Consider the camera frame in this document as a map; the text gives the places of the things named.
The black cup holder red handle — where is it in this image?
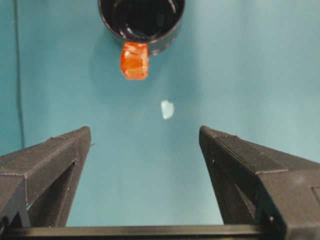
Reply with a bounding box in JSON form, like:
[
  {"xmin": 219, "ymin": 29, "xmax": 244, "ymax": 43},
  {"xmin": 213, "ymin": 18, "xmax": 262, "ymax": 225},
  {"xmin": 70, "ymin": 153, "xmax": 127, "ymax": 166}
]
[{"xmin": 97, "ymin": 0, "xmax": 186, "ymax": 82}]

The small white paper scrap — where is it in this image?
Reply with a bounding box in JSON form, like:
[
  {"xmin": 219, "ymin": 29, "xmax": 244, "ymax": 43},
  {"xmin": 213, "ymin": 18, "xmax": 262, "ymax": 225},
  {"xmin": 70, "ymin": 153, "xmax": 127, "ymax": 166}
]
[{"xmin": 160, "ymin": 100, "xmax": 175, "ymax": 120}]

